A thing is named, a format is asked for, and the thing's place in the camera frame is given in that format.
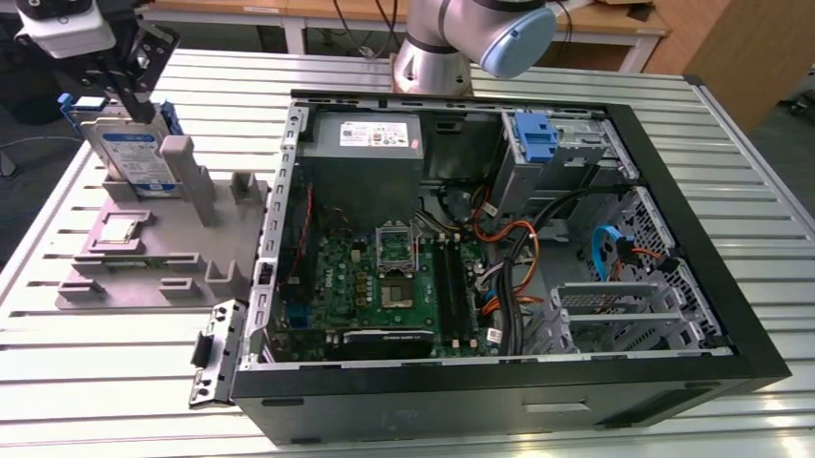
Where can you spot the wooden white-framed workbench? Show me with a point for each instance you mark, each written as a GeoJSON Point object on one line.
{"type": "Point", "coordinates": [223, 14]}
{"type": "Point", "coordinates": [611, 21]}

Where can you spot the green RAM stick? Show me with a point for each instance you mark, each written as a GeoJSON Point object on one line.
{"type": "Point", "coordinates": [136, 261]}

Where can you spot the brown wooden cabinet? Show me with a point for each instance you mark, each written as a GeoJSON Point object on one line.
{"type": "Point", "coordinates": [751, 47]}

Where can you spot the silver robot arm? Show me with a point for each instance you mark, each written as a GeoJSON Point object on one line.
{"type": "Point", "coordinates": [432, 62]}

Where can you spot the grey expansion card retainer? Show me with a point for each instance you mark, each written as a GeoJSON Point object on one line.
{"type": "Point", "coordinates": [219, 353]}

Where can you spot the CPU socket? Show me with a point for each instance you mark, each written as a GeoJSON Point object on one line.
{"type": "Point", "coordinates": [398, 293]}

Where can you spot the silver CPU chip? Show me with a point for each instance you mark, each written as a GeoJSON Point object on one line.
{"type": "Point", "coordinates": [116, 229]}

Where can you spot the metal disk bay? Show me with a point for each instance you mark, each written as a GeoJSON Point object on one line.
{"type": "Point", "coordinates": [611, 287]}

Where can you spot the grey power supply unit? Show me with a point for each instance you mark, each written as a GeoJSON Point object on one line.
{"type": "Point", "coordinates": [363, 181]}

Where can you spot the black PC case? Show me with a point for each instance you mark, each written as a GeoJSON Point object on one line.
{"type": "Point", "coordinates": [446, 401]}

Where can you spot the silver optical drive cage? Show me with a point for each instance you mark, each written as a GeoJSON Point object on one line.
{"type": "Point", "coordinates": [529, 186]}

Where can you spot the black graphics card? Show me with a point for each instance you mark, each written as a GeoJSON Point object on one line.
{"type": "Point", "coordinates": [382, 341]}

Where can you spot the hard disk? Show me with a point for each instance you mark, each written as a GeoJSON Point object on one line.
{"type": "Point", "coordinates": [131, 157]}

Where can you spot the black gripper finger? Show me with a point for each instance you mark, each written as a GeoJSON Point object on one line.
{"type": "Point", "coordinates": [156, 52]}
{"type": "Point", "coordinates": [111, 71]}

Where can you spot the black RAM slot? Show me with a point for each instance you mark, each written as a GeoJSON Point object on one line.
{"type": "Point", "coordinates": [447, 286]}
{"type": "Point", "coordinates": [467, 286]}

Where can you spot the black office chair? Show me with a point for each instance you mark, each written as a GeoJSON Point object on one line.
{"type": "Point", "coordinates": [32, 100]}

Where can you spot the grey parts rack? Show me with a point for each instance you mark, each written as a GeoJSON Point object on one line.
{"type": "Point", "coordinates": [172, 238]}

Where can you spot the green motherboard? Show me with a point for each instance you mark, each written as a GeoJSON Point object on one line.
{"type": "Point", "coordinates": [356, 257]}

